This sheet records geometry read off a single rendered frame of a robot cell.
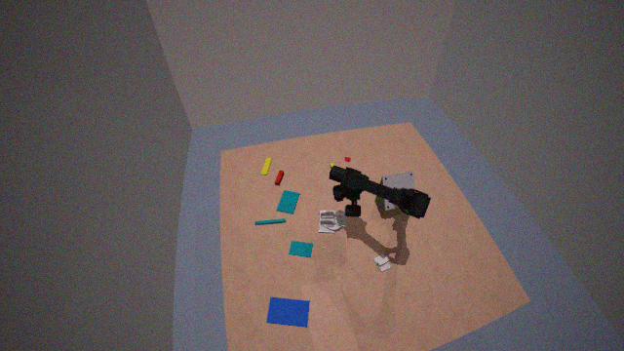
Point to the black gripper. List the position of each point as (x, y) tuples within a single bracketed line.
[(352, 210)]

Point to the yellow flat bar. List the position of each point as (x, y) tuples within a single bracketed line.
[(266, 166)]

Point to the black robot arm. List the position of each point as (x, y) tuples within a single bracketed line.
[(352, 180)]

